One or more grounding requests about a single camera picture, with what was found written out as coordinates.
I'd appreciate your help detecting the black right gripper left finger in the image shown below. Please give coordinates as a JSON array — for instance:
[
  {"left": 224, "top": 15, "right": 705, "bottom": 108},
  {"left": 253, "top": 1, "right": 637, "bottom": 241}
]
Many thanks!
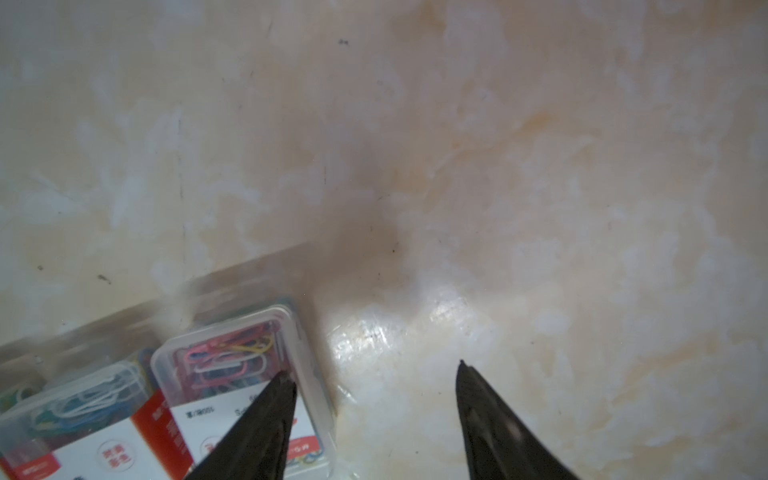
[{"left": 186, "top": 371, "right": 298, "bottom": 480}]

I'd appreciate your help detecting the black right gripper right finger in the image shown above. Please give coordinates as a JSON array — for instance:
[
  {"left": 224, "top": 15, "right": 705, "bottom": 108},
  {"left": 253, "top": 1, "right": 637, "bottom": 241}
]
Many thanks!
[{"left": 455, "top": 362, "right": 577, "bottom": 480}]

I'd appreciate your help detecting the paper clip box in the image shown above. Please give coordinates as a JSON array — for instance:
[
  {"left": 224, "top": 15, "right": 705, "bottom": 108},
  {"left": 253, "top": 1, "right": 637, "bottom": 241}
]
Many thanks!
[
  {"left": 151, "top": 304, "right": 337, "bottom": 479},
  {"left": 1, "top": 349, "right": 193, "bottom": 480}
]

